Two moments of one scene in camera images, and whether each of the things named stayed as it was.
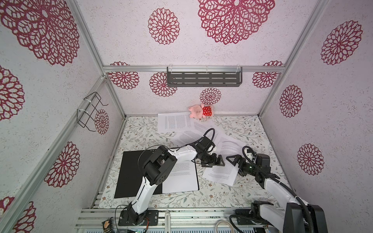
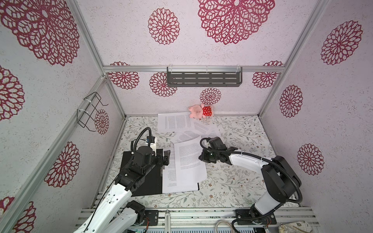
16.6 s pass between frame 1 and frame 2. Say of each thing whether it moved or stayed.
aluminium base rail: stayed
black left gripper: moved
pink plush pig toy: stayed
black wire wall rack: stayed
